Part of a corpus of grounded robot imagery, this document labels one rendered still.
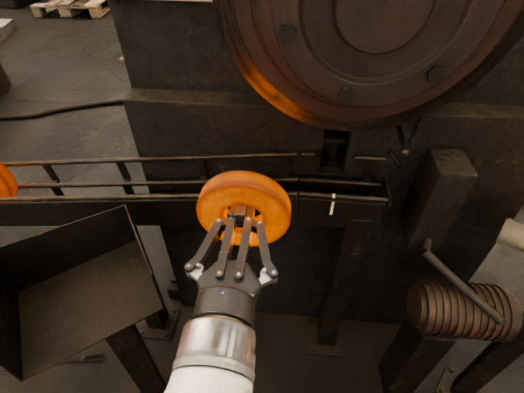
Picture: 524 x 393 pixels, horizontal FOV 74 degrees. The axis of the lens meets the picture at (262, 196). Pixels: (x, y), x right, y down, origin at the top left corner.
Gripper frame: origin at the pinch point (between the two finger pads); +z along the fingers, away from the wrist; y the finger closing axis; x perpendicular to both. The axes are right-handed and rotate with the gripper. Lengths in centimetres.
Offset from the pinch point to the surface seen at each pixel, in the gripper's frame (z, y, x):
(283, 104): 18.0, 5.3, 7.9
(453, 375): 6, 66, -84
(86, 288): -4.5, -33.8, -23.9
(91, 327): -12.5, -28.8, -23.6
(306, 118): 17.8, 9.6, 5.1
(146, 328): 12, -42, -84
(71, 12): 381, -260, -97
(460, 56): 10.1, 28.7, 20.7
